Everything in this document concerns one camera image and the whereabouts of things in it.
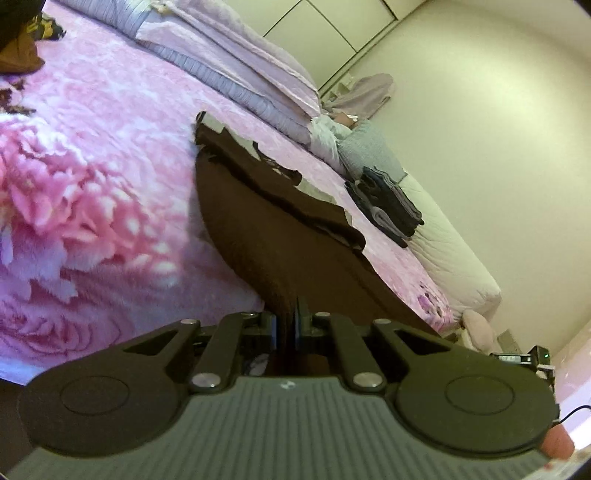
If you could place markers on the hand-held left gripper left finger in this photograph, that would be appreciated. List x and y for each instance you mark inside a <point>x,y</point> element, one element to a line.
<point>268,326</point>

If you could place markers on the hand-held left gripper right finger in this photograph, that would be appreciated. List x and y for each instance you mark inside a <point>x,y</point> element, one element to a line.
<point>304,326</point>

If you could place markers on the brown and grey sweater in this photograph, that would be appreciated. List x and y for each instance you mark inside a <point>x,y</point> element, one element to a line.
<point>277,258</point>

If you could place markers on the stack of folded dark clothes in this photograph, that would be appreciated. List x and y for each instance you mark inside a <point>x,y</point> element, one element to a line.
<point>388,207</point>

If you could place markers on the white mattress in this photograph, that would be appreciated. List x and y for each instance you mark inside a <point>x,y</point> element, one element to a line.
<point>443,240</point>

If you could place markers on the pale pink cushion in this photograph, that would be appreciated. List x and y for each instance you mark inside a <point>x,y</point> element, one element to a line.
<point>480,330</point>

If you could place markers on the grey knit pillow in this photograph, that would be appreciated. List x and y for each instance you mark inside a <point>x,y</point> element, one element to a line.
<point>369,147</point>

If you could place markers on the white cloth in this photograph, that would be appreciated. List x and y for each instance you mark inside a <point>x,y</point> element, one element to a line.
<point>328,134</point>

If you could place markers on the black electronic device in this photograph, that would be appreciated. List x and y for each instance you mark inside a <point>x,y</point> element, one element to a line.
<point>517,357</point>

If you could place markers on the pink floral blanket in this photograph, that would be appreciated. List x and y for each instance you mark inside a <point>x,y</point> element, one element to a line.
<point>92,184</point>

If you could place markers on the lilac hanging garment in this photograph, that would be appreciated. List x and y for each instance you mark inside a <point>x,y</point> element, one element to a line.
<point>364,94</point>

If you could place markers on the cream wardrobe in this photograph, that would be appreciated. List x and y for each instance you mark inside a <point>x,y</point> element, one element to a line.
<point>323,27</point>

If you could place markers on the orange-brown garment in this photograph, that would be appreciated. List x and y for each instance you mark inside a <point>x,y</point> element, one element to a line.
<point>18,55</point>

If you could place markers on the black and yellow garment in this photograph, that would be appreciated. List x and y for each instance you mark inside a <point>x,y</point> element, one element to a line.
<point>46,28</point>

